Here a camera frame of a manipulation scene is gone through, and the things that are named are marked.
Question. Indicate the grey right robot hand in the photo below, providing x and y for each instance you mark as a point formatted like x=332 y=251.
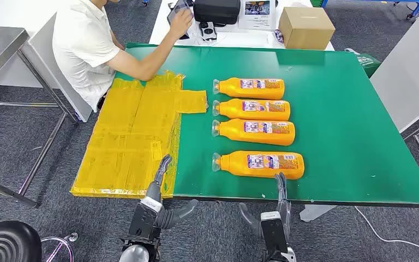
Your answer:
x=281 y=191

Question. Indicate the person's right hand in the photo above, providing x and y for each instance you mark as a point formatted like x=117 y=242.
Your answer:
x=180 y=23

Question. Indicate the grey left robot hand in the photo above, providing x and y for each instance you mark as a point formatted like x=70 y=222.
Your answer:
x=154 y=190

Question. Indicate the orange detergent bottle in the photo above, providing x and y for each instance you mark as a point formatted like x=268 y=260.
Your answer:
x=231 y=88
x=236 y=166
x=234 y=133
x=233 y=110

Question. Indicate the person's right forearm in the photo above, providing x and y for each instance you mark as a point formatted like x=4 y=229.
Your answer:
x=151 y=61

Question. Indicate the black tablet on stand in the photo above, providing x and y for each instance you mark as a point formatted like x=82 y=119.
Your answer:
x=177 y=8

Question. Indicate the black and white device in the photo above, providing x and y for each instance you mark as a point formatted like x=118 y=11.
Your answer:
x=208 y=30

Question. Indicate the black carrying case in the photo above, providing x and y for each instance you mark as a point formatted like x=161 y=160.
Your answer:
x=216 y=11

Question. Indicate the white table leg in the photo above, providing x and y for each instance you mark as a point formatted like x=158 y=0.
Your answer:
x=316 y=213

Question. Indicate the yellow taped cardboard mat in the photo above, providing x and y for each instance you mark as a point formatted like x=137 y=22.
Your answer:
x=130 y=137

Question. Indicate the white printed leaflet stand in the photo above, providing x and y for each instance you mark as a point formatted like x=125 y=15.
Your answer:
x=257 y=16

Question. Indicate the green table board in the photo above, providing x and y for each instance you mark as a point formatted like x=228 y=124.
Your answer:
x=339 y=126

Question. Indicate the small purple packet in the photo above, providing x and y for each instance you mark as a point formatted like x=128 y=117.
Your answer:
x=279 y=36

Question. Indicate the person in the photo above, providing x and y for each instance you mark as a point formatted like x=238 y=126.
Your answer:
x=83 y=47

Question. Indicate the brown cardboard box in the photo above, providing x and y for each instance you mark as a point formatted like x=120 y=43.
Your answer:
x=305 y=30

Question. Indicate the green bag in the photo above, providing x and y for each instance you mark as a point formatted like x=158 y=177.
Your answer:
x=368 y=63

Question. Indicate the black round stool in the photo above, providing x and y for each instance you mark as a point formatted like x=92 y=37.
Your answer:
x=7 y=242

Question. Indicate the white side table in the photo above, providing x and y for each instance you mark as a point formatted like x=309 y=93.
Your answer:
x=408 y=72

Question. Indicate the stainless steel table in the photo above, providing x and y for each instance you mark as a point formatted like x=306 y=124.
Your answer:
x=0 y=50

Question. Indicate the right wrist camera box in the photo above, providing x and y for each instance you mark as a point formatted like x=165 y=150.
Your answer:
x=274 y=231

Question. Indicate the blue steel frame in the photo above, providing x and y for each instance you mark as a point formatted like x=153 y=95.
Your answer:
x=410 y=3

